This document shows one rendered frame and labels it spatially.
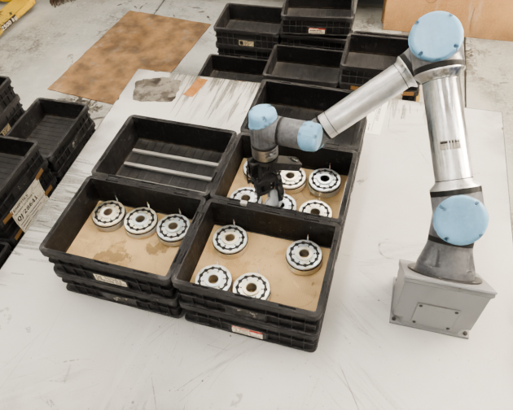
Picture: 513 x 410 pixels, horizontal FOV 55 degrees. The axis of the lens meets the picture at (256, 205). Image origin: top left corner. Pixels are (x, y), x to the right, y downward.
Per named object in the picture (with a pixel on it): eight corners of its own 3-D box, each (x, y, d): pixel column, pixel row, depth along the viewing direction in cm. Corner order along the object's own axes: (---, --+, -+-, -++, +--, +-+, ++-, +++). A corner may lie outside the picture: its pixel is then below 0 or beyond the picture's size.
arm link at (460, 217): (486, 237, 122) (457, 19, 122) (494, 246, 108) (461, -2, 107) (435, 242, 126) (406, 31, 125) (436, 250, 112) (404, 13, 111)
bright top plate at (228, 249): (250, 228, 147) (250, 227, 147) (243, 255, 141) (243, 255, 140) (217, 224, 149) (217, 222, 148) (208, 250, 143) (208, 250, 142)
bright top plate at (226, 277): (234, 268, 138) (234, 266, 138) (227, 298, 132) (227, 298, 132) (199, 263, 140) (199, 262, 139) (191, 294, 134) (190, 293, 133)
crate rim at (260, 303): (341, 228, 139) (342, 223, 137) (319, 323, 121) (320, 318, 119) (208, 202, 148) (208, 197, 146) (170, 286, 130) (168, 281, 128)
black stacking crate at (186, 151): (240, 157, 173) (238, 133, 165) (212, 221, 155) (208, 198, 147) (138, 139, 182) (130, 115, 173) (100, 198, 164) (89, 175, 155)
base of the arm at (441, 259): (462, 271, 139) (470, 237, 138) (483, 285, 124) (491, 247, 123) (409, 263, 140) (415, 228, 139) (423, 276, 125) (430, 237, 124)
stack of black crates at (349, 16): (352, 60, 320) (360, -8, 285) (344, 92, 300) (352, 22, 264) (287, 54, 328) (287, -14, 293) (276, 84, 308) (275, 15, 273)
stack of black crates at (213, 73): (275, 93, 302) (274, 60, 285) (264, 124, 284) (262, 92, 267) (213, 85, 310) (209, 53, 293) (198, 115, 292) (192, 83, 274)
